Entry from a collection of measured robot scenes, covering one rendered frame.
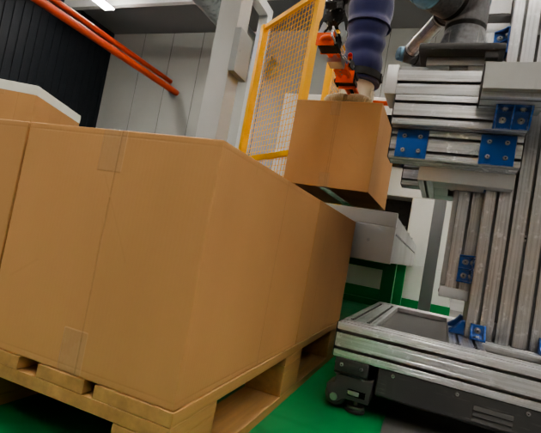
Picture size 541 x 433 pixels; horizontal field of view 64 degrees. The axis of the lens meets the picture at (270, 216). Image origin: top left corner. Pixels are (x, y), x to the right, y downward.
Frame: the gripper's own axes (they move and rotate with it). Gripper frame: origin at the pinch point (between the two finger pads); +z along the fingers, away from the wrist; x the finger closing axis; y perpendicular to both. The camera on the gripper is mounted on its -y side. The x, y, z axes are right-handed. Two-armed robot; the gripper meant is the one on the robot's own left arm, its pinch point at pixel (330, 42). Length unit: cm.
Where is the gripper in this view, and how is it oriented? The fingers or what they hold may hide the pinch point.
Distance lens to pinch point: 185.3
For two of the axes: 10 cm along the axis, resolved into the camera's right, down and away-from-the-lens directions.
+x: -9.2, -1.4, 3.7
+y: 3.6, 1.1, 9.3
